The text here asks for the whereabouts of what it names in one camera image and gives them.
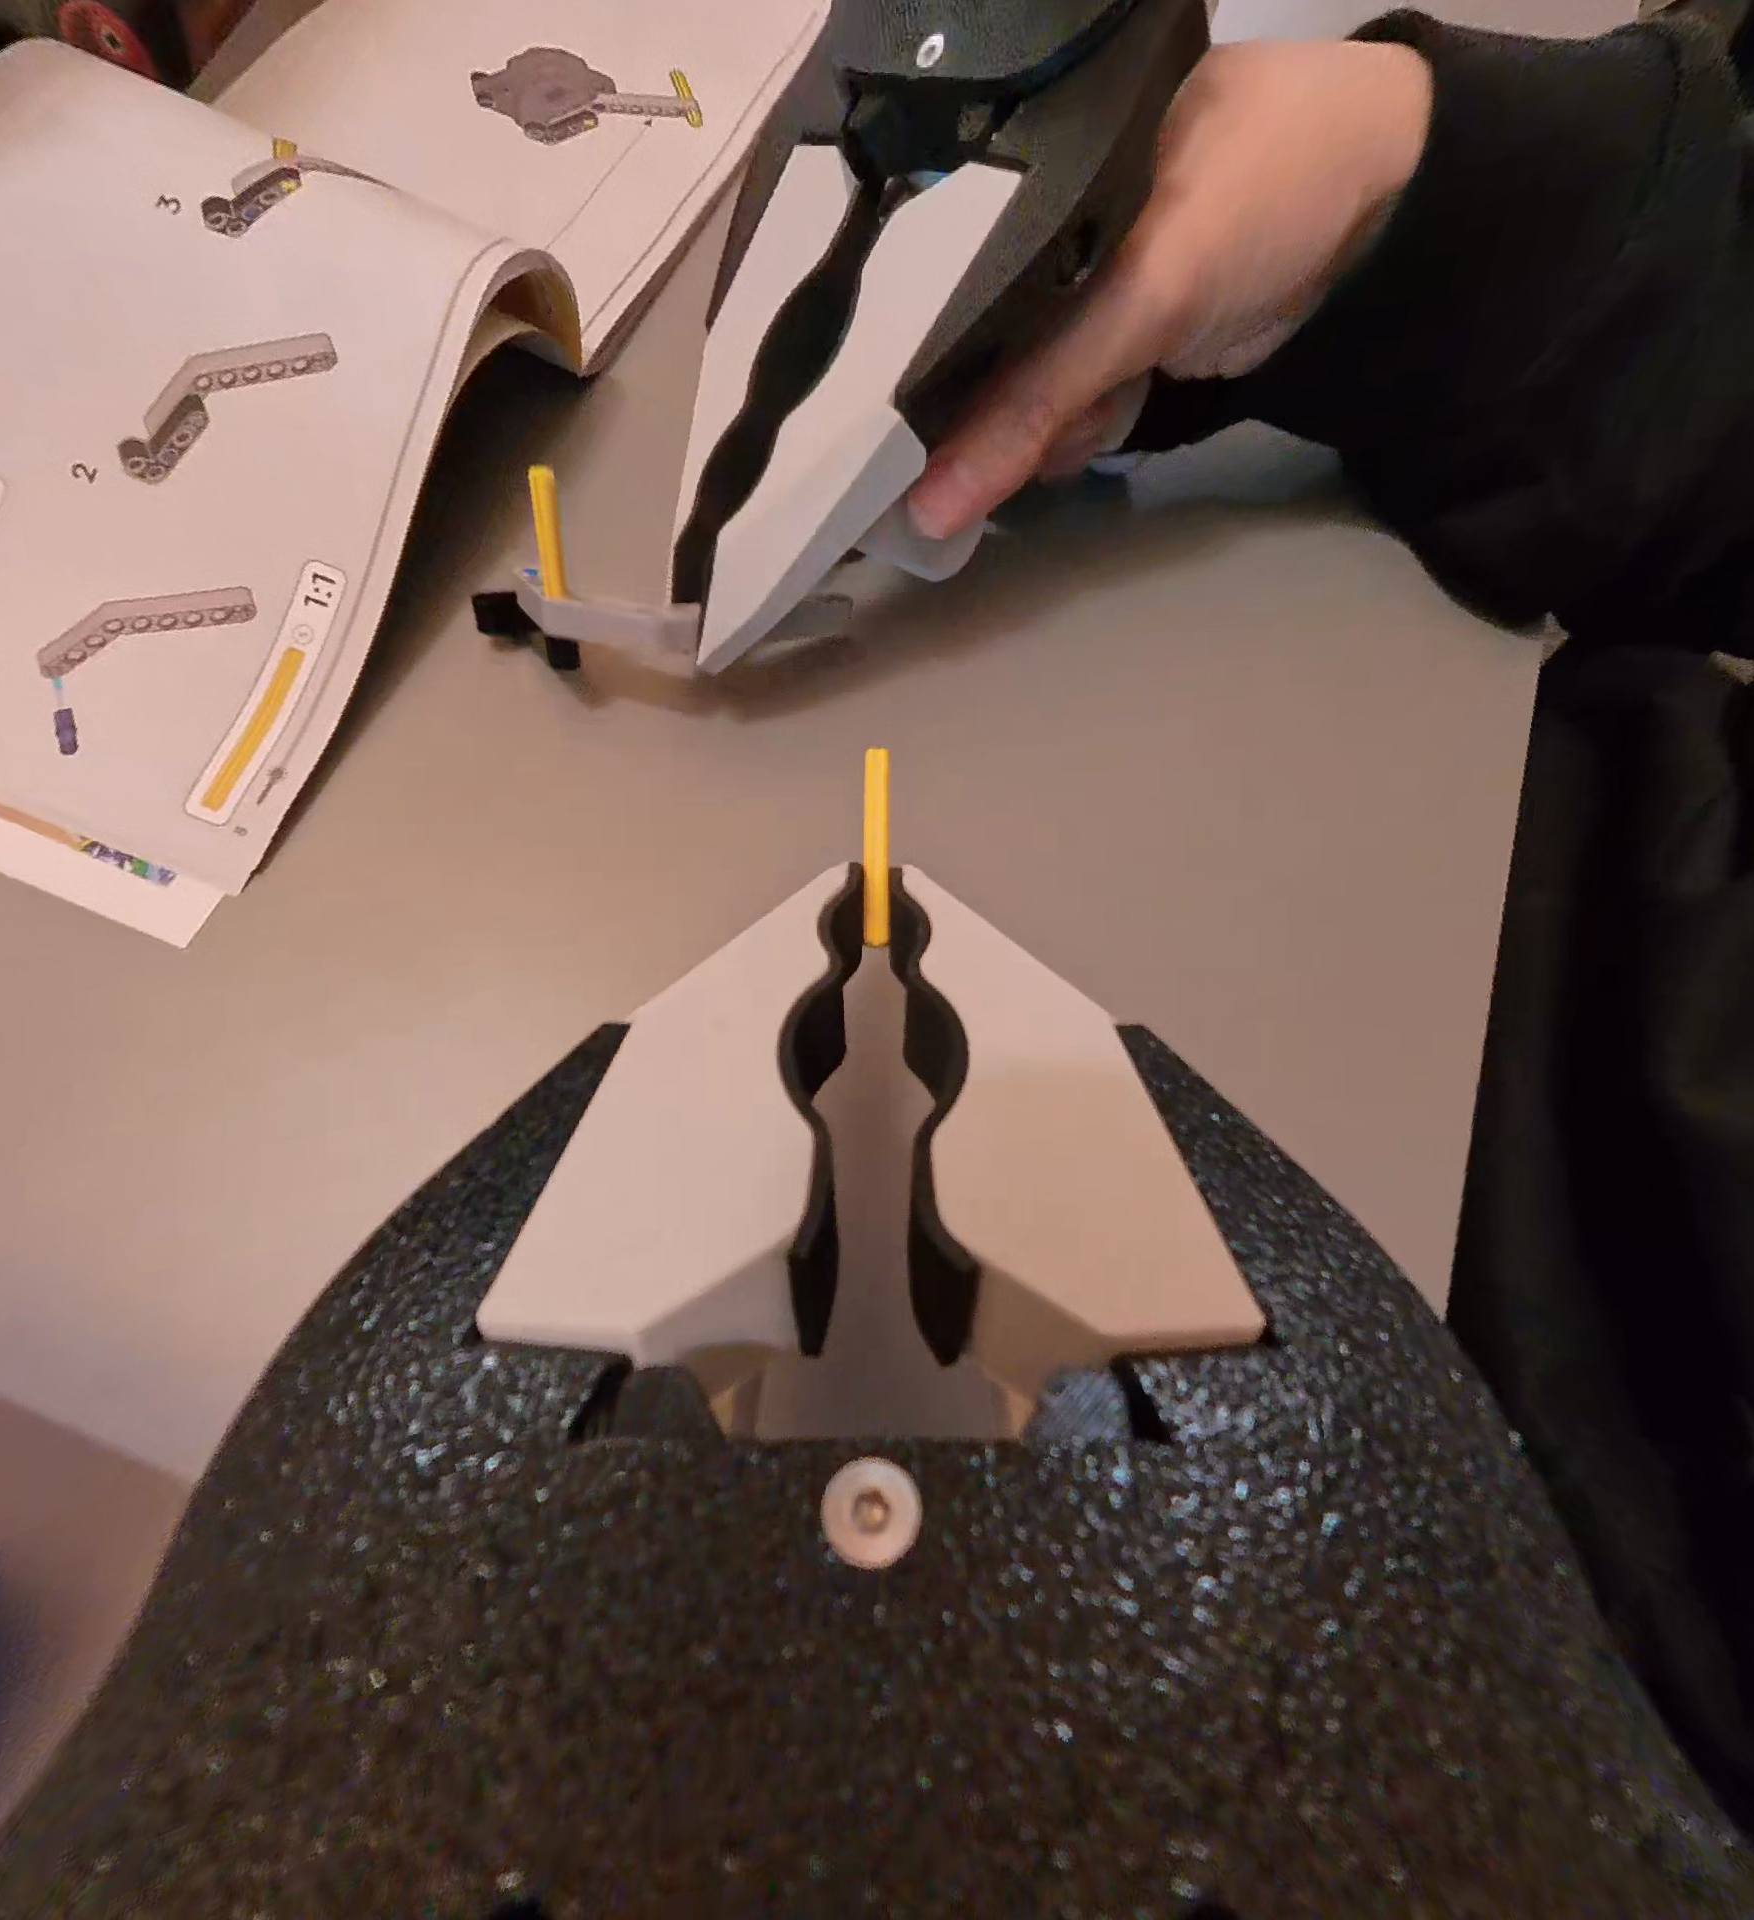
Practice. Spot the grey desk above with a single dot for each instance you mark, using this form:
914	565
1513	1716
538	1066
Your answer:
1193	901

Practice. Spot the person's right hand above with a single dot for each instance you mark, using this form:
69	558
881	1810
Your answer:
1266	197

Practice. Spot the yellow toy axle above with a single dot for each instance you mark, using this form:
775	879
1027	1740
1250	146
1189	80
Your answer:
546	526
877	839

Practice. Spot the person's right forearm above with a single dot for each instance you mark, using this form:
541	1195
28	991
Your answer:
1568	302

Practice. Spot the toy instruction booklet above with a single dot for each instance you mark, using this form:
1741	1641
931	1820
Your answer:
141	302

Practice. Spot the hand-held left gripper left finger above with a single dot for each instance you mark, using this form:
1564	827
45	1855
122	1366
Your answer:
668	1171

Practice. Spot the black angled toy beam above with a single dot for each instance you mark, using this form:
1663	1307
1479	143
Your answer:
495	616

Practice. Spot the grey angled toy beam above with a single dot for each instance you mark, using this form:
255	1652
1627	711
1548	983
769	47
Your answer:
599	617

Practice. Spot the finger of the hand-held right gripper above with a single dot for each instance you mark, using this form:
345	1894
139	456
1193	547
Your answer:
743	302
891	376

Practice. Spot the person's black clothing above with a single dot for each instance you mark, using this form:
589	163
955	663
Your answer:
1688	1200

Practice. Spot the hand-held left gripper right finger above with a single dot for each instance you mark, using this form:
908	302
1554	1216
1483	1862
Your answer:
1087	1185

